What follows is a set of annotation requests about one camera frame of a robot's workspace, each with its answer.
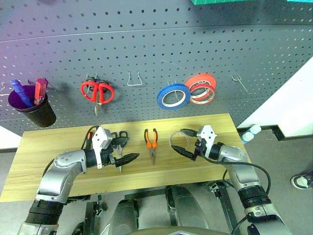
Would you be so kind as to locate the green cutting mat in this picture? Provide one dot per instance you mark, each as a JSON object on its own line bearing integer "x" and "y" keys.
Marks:
{"x": 215, "y": 2}

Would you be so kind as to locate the translucent white tape roll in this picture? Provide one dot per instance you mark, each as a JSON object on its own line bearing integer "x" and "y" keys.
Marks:
{"x": 186, "y": 142}

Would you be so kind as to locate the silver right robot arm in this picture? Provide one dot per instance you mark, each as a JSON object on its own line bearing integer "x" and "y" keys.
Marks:
{"x": 242, "y": 176}

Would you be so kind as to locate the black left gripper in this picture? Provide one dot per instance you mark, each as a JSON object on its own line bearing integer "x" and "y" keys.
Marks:
{"x": 107, "y": 157}

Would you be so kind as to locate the metal scissors hook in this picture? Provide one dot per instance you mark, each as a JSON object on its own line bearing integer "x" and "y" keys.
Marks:
{"x": 91, "y": 78}

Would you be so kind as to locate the orange black screwdriver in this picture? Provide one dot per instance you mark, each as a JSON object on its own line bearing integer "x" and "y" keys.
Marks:
{"x": 90, "y": 134}

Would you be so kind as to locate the blue marker pen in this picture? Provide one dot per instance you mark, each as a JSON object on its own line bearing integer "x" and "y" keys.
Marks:
{"x": 20, "y": 94}

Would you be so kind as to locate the red utility knife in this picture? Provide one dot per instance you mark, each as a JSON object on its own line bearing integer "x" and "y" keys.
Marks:
{"x": 38, "y": 94}

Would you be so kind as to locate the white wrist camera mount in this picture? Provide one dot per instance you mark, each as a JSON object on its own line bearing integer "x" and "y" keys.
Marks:
{"x": 97, "y": 142}
{"x": 207, "y": 134}

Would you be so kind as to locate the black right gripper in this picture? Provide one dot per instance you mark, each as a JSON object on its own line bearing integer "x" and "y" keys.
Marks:
{"x": 200, "y": 149}

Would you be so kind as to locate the metal tape hook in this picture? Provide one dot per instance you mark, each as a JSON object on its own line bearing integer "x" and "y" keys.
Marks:
{"x": 169, "y": 83}

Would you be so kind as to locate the small red white tape roll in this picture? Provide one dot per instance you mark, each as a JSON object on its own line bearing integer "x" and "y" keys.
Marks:
{"x": 204, "y": 101}

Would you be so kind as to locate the blue tape roll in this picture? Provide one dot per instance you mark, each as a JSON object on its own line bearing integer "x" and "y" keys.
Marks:
{"x": 159, "y": 98}

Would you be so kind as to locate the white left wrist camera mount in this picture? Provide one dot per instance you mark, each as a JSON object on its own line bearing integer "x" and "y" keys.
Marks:
{"x": 97, "y": 142}

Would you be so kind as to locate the black metal table frame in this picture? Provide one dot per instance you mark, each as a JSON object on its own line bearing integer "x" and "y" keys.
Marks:
{"x": 228, "y": 208}

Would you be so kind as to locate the metal pegboard hook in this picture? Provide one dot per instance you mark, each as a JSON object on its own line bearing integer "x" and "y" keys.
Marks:
{"x": 237, "y": 78}

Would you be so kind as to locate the grey perforated pegboard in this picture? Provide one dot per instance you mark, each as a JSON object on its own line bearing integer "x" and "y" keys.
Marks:
{"x": 146, "y": 49}

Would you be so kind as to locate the dark grey rounded cover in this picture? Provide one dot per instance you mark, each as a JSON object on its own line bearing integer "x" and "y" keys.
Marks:
{"x": 189, "y": 208}
{"x": 123, "y": 215}

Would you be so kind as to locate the black white sneaker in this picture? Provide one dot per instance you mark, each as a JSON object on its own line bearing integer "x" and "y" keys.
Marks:
{"x": 302, "y": 181}

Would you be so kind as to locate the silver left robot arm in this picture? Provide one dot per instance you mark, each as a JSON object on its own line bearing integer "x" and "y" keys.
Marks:
{"x": 61, "y": 171}

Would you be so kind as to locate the large red tape roll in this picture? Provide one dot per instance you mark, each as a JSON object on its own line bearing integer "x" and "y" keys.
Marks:
{"x": 200, "y": 77}

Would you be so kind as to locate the black pen cup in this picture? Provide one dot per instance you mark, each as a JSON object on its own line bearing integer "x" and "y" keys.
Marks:
{"x": 41, "y": 115}

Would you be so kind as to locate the orange black needle-nose pliers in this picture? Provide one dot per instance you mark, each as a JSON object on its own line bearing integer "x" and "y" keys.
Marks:
{"x": 152, "y": 144}

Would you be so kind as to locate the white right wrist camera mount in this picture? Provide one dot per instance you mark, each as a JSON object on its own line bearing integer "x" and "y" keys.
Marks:
{"x": 207, "y": 134}

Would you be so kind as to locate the white plastic bottle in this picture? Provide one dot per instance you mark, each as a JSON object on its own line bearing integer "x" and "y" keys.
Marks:
{"x": 247, "y": 137}
{"x": 255, "y": 129}

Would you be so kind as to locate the grey curved robot torso edge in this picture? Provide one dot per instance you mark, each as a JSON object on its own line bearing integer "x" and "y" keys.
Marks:
{"x": 181, "y": 231}

